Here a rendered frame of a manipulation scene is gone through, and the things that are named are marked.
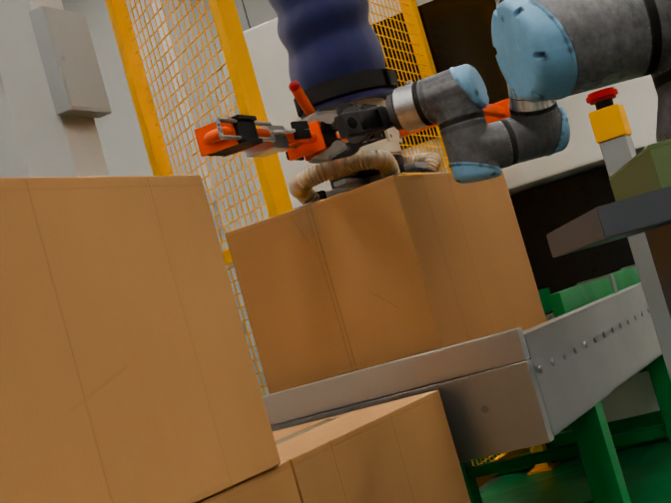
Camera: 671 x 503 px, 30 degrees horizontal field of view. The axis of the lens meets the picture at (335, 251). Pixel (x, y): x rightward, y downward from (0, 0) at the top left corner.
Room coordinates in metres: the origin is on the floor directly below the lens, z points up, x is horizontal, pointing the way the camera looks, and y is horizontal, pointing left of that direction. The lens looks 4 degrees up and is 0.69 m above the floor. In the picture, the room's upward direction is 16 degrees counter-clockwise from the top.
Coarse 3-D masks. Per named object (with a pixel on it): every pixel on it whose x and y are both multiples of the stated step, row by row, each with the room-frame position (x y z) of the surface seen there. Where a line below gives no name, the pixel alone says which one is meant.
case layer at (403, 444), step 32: (352, 416) 2.17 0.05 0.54; (384, 416) 2.01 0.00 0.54; (416, 416) 2.13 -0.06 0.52; (288, 448) 1.88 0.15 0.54; (320, 448) 1.79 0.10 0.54; (352, 448) 1.88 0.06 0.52; (384, 448) 1.98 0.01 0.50; (416, 448) 2.09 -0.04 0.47; (448, 448) 2.22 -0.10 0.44; (256, 480) 1.61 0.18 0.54; (288, 480) 1.68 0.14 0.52; (320, 480) 1.76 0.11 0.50; (352, 480) 1.85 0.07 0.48; (384, 480) 1.95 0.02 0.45; (416, 480) 2.06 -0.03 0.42; (448, 480) 2.18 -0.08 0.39
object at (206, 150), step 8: (200, 128) 2.16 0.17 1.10; (208, 128) 2.15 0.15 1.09; (216, 128) 2.15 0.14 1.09; (232, 128) 2.13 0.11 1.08; (200, 136) 2.16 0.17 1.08; (200, 144) 2.16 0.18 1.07; (216, 144) 2.15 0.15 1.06; (224, 144) 2.14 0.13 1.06; (232, 144) 2.14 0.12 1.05; (240, 144) 2.15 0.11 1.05; (200, 152) 2.16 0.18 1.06; (208, 152) 2.16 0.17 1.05; (216, 152) 2.16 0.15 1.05; (224, 152) 2.18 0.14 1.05; (232, 152) 2.20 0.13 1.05
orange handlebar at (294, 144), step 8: (488, 104) 2.75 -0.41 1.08; (488, 112) 2.74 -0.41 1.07; (496, 112) 2.79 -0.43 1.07; (504, 112) 2.85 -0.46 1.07; (224, 128) 2.13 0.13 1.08; (256, 128) 2.23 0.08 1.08; (424, 128) 2.71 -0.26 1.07; (208, 136) 2.14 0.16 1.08; (216, 136) 2.13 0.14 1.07; (264, 136) 2.24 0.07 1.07; (288, 136) 2.33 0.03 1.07; (312, 136) 2.43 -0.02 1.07; (208, 144) 2.15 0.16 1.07; (296, 144) 2.39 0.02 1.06; (304, 144) 2.41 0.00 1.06
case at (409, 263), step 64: (384, 192) 2.37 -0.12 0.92; (448, 192) 2.57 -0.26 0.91; (256, 256) 2.52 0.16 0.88; (320, 256) 2.45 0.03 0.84; (384, 256) 2.39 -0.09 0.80; (448, 256) 2.49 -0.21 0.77; (512, 256) 2.80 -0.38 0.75; (256, 320) 2.54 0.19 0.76; (320, 320) 2.47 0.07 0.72; (384, 320) 2.40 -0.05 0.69; (448, 320) 2.41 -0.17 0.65; (512, 320) 2.70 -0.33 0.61
